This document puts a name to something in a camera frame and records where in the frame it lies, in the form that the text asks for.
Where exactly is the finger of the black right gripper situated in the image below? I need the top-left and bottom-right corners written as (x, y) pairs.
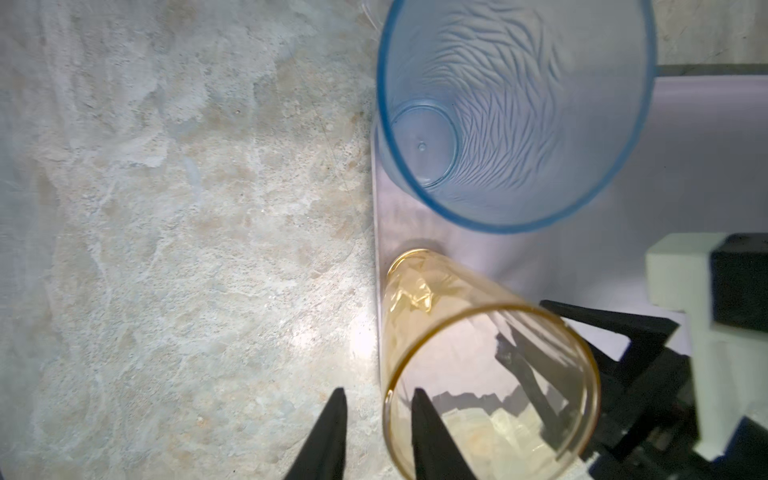
top-left (495, 326), bottom-right (576, 456)

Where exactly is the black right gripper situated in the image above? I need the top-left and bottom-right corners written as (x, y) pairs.
top-left (539, 233), bottom-right (767, 479)

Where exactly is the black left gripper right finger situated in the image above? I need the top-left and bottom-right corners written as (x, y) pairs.
top-left (411, 388), bottom-right (476, 480)

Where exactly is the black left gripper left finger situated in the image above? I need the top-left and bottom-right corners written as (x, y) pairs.
top-left (284, 387), bottom-right (348, 480)

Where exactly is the yellow transparent tall glass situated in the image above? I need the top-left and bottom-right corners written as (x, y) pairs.
top-left (379, 249), bottom-right (601, 479)

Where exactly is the lilac plastic tray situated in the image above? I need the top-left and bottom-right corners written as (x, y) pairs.
top-left (370, 74), bottom-right (768, 385)

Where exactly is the blue transparent tall glass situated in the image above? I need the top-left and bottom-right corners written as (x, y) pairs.
top-left (371, 1), bottom-right (657, 234)

